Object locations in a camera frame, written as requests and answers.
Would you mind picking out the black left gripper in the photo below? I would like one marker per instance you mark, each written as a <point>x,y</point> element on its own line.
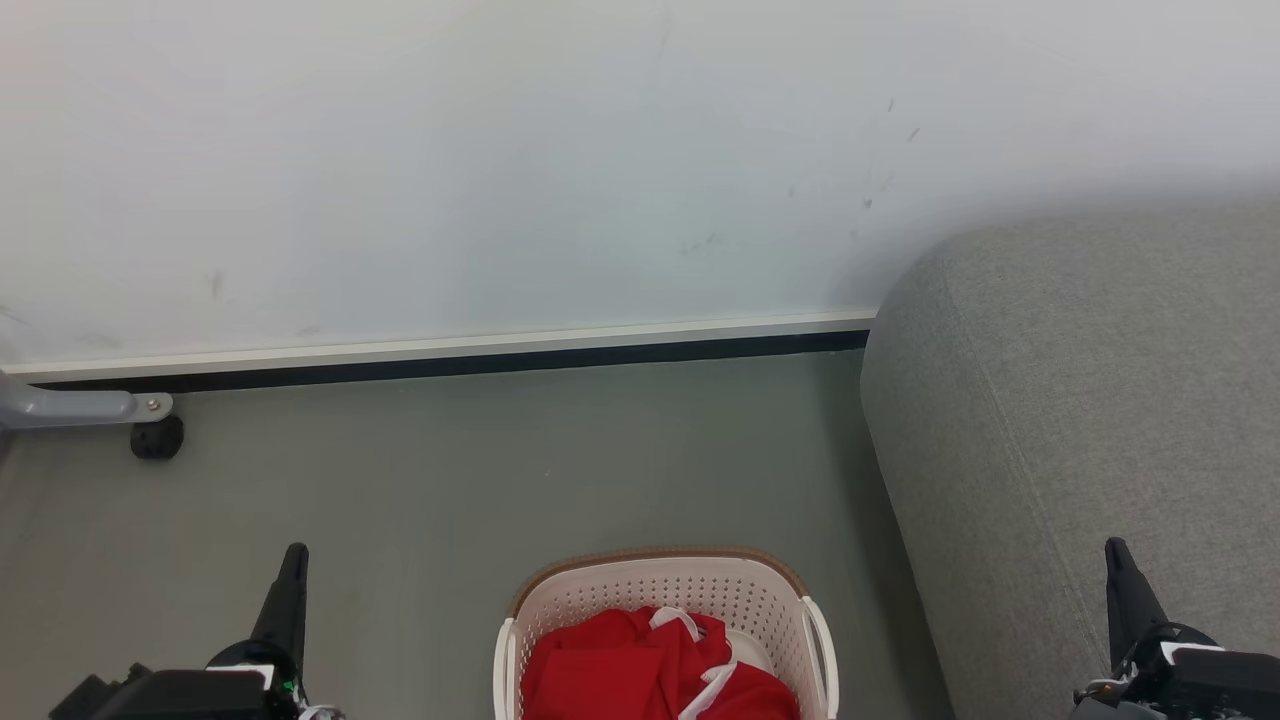
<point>262,672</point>

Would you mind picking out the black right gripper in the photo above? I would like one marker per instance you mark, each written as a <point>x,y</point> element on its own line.
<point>1150,655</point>

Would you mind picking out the grey fabric sofa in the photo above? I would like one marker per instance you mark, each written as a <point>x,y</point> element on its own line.
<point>1080,420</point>

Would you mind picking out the black caster wheel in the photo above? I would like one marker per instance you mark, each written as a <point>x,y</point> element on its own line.
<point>157,438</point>

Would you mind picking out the white and black baseboard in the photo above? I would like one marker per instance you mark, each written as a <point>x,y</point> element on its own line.
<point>450,352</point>

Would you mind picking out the cream perforated laundry basket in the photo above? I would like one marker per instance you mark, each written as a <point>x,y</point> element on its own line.
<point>690,585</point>

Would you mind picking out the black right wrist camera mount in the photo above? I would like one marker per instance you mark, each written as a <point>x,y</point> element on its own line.
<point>1220,685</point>

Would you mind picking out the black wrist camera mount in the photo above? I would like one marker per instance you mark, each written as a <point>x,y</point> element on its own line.
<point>170,697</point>
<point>1220,685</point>

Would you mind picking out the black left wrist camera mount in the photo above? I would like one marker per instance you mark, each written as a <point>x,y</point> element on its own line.
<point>170,697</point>

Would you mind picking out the grey metal frame leg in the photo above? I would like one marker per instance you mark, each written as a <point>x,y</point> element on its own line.
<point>70,407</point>

